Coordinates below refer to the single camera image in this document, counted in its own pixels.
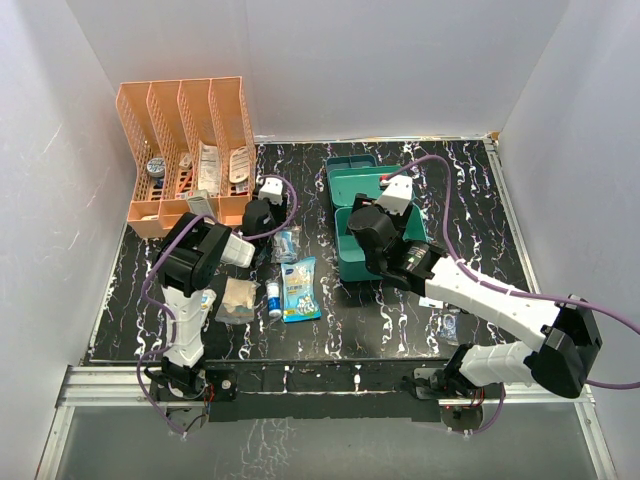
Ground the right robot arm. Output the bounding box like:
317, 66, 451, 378
346, 193, 602, 399

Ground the teal white flat packet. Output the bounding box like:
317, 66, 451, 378
419, 297, 444, 309

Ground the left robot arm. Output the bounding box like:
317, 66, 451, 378
141, 175, 298, 399

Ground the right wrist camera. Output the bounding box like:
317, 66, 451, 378
375, 175, 413, 215

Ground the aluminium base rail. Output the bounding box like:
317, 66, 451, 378
37, 360, 617, 479

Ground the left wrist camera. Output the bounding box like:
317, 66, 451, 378
256, 176, 285, 204

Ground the white stapler box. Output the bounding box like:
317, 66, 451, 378
186, 190, 214, 216

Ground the white paper packet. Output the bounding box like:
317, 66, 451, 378
197, 143, 221, 197

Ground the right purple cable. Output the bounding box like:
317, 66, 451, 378
384, 154, 640, 436

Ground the round blue white tin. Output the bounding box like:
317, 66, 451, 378
145, 156, 166, 180

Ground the blue cotton swab bag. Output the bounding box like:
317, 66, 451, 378
281, 257, 322, 323

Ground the white blue mask packet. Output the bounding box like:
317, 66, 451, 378
200, 289, 217, 329

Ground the purple cable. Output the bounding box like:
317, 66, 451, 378
384, 154, 640, 436
135, 175, 300, 436

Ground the clear small packet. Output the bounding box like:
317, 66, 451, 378
439, 312, 459, 346

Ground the peach plastic file organizer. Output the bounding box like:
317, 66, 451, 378
116, 76, 256, 239

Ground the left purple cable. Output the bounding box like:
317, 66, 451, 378
135, 175, 300, 436

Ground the beige gauze packet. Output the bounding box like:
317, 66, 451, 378
215, 278, 259, 325

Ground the small blue white bottle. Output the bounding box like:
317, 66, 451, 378
266, 280, 282, 319

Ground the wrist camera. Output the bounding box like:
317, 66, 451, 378
256, 176, 285, 204
375, 175, 413, 215

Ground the teal medicine kit box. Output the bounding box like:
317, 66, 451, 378
326, 155, 429, 282

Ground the clear bag with blue tube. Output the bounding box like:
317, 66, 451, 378
271, 226, 301, 264

